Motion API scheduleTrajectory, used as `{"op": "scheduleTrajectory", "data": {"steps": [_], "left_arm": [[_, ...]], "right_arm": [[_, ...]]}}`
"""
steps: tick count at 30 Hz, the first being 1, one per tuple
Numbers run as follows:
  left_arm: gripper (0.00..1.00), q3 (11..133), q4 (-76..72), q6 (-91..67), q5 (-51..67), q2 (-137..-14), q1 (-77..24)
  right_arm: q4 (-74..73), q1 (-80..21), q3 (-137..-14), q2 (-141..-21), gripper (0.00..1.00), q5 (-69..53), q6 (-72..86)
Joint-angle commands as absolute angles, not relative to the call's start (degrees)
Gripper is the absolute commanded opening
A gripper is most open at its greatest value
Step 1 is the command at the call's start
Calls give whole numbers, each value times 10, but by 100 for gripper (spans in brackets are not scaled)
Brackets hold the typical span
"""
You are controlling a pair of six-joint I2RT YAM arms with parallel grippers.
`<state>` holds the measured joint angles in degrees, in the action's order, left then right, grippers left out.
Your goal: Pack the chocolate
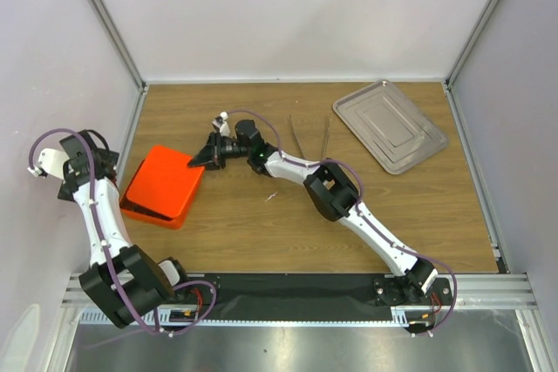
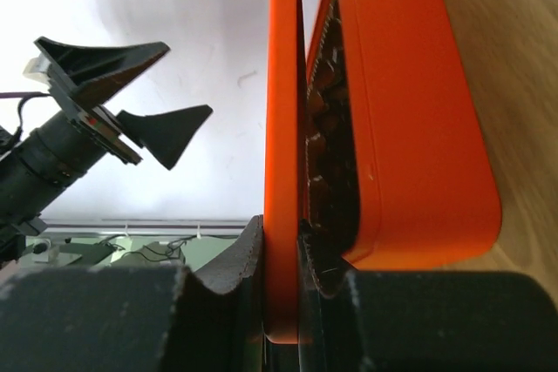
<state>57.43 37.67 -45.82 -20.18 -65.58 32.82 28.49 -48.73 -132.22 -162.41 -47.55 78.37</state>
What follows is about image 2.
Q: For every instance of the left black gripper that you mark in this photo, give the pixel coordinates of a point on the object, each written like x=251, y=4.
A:
x=90, y=76

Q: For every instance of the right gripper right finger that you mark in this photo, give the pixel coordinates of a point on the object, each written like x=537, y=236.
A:
x=355, y=320

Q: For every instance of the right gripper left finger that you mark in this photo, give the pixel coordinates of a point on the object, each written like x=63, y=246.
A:
x=138, y=318

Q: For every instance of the orange box lid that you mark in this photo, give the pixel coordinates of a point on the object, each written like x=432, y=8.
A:
x=281, y=211

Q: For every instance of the orange compartment chocolate box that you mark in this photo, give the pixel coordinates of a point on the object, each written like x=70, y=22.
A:
x=426, y=195

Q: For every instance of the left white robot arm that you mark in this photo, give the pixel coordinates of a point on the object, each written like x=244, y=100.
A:
x=37, y=169

